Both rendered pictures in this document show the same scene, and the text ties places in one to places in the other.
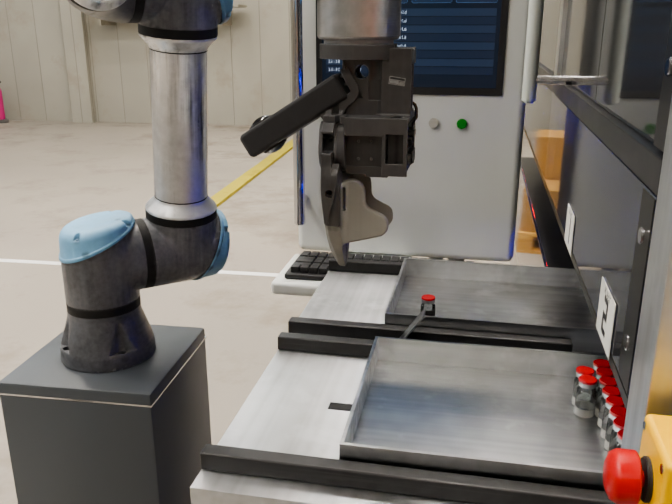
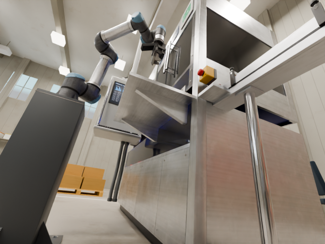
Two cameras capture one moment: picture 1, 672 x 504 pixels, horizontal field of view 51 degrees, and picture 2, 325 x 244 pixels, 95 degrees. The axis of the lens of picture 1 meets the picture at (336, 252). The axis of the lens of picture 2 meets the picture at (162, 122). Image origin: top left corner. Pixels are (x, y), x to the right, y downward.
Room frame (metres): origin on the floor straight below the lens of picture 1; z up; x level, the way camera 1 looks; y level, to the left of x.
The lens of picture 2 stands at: (-0.03, 0.30, 0.36)
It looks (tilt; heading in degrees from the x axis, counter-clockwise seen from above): 24 degrees up; 328
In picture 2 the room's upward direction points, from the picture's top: 7 degrees clockwise
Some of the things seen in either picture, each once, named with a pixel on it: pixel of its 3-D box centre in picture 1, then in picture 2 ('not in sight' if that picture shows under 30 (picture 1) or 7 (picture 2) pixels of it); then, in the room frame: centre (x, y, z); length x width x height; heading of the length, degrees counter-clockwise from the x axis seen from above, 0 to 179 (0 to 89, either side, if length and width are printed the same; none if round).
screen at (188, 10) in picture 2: not in sight; (186, 13); (0.70, -0.28, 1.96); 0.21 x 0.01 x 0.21; 169
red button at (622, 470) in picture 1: (631, 477); (200, 72); (0.44, -0.22, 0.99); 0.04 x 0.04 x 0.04; 79
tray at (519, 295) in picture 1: (502, 300); not in sight; (1.03, -0.26, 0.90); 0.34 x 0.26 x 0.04; 79
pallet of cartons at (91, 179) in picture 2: not in sight; (81, 179); (4.50, -0.34, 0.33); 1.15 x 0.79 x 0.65; 81
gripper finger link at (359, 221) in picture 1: (357, 225); (156, 59); (0.65, -0.02, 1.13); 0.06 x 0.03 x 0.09; 78
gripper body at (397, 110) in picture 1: (365, 111); (158, 49); (0.66, -0.03, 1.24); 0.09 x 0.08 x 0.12; 78
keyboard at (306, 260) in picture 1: (383, 268); (118, 131); (1.41, -0.10, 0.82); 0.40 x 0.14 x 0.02; 79
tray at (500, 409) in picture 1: (508, 409); not in sight; (0.70, -0.20, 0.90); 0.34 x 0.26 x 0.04; 79
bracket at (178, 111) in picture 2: not in sight; (161, 107); (0.64, -0.10, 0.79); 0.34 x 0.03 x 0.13; 79
